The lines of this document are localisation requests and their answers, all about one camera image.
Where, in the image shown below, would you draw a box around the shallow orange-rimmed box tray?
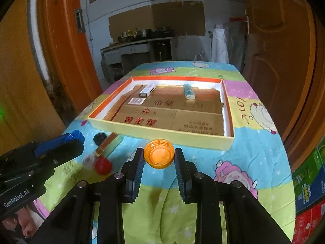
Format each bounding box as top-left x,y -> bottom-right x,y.
88,76 -> 236,151

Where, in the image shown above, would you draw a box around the black stove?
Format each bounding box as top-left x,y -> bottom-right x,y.
152,27 -> 176,37

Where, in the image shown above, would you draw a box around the orange bottle cap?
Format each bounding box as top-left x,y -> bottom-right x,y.
144,139 -> 175,169

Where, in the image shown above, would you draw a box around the red bottle cap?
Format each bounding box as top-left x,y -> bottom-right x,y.
94,157 -> 113,175

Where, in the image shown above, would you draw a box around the white hanging plastic bag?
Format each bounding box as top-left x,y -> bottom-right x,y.
212,25 -> 230,64

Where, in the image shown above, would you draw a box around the white lighter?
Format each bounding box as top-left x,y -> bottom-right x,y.
138,85 -> 156,97

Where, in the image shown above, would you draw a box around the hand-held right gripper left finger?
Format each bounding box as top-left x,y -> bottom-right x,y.
29,147 -> 145,244

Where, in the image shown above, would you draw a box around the cardboard tray liner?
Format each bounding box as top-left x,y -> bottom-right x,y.
104,83 -> 225,136

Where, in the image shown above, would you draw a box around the cartoon sheep printed tablecloth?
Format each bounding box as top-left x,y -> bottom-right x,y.
33,60 -> 296,244

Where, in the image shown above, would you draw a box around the cardboard sheets on wall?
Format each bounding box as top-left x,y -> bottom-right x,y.
108,1 -> 206,42

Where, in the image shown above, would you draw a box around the brown wooden door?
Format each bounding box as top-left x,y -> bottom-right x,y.
242,0 -> 325,173

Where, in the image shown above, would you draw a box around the metal door lock plate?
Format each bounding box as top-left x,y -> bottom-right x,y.
75,8 -> 85,33

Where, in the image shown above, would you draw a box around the green carton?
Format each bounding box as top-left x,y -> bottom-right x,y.
292,135 -> 325,214

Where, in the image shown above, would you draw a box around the black bottle cap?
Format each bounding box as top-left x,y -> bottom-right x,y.
93,133 -> 108,145

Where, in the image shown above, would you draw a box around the steel pot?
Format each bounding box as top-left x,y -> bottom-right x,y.
137,29 -> 153,40

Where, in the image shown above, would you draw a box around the kitchen counter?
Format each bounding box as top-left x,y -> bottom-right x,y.
100,36 -> 178,84

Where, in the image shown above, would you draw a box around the door handle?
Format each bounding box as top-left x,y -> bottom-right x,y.
230,9 -> 250,35

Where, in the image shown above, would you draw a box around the teal lighter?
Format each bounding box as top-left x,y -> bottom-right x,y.
183,84 -> 195,100

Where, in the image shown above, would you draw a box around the orange wooden door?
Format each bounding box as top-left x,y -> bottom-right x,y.
36,0 -> 103,112

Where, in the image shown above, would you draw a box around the blue bottle cap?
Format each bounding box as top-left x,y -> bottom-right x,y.
63,130 -> 85,144

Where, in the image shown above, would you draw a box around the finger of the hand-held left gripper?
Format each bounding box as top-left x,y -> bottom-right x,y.
34,135 -> 75,158
38,139 -> 85,167

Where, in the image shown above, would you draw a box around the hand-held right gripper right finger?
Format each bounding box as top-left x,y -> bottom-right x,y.
173,147 -> 292,244

